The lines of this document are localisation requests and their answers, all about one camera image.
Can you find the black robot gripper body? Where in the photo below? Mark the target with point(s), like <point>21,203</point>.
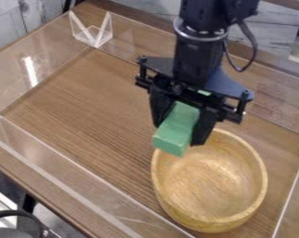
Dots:
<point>191,76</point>

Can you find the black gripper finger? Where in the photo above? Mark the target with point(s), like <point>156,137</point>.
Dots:
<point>160,104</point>
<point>204,126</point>

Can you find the green rectangular block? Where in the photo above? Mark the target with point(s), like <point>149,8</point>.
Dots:
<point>173,133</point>

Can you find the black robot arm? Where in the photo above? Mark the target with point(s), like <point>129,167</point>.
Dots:
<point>209,14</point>

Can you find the brown wooden bowl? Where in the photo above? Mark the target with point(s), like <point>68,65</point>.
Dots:
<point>212,188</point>

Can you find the black table leg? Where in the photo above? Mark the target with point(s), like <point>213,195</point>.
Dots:
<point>28,203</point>

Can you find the clear acrylic corner bracket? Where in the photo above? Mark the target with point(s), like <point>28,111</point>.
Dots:
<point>93,36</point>

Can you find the clear acrylic tray wall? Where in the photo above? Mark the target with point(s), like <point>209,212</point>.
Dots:
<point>74,192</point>

